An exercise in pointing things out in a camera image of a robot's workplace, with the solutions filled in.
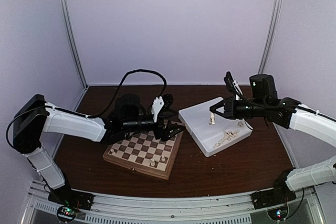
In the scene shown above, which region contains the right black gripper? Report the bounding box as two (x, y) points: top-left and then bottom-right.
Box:
(210, 97), (268, 120)

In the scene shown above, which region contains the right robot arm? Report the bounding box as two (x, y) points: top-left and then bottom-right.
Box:
(209, 72), (335, 204)

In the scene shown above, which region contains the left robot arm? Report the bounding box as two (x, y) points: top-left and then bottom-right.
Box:
(7, 93), (185, 205)

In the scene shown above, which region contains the pile of white chess pieces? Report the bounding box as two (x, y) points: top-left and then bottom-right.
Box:
(213, 121), (244, 148)

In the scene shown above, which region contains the wooden chess board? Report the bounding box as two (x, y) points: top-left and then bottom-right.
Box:
(102, 131), (184, 180)

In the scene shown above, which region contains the white plastic tray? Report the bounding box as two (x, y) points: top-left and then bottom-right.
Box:
(178, 97), (253, 157)

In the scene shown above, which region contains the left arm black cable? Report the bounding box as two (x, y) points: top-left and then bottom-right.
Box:
(86, 69), (169, 120)

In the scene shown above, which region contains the front aluminium rail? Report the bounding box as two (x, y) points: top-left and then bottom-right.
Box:
(23, 179), (321, 224)

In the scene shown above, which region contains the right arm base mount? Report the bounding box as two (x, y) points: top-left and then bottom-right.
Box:
(251, 169), (296, 209)

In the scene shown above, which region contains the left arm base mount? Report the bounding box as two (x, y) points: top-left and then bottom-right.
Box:
(48, 177), (94, 210)

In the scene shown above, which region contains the right aluminium frame post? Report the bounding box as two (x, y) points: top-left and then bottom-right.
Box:
(258, 0), (283, 74)

